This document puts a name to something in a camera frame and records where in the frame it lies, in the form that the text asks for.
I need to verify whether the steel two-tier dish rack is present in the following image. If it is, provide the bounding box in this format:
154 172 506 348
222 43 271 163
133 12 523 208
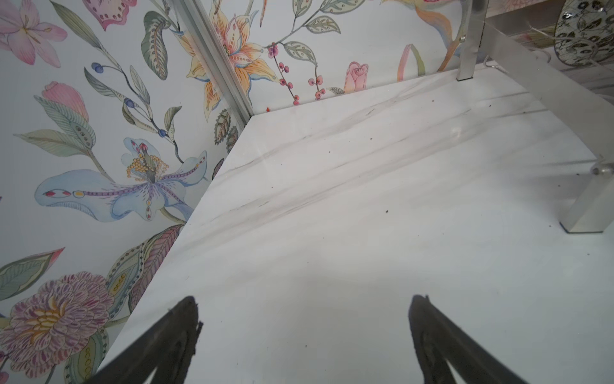
457 1 613 234

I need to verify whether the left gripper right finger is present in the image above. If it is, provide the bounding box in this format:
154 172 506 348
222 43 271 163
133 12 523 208
408 295 524 383

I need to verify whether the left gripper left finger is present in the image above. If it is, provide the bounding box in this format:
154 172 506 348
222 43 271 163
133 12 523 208
87 296 203 384

